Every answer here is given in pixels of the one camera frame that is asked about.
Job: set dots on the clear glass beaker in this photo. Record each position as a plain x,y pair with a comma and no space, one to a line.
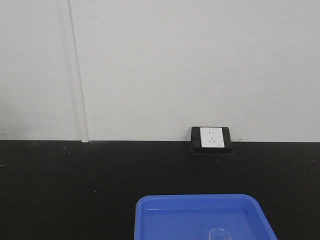
219,234

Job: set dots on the blue plastic tray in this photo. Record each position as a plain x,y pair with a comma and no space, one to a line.
191,217

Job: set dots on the white wall power socket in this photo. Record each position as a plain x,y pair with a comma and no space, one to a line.
206,140

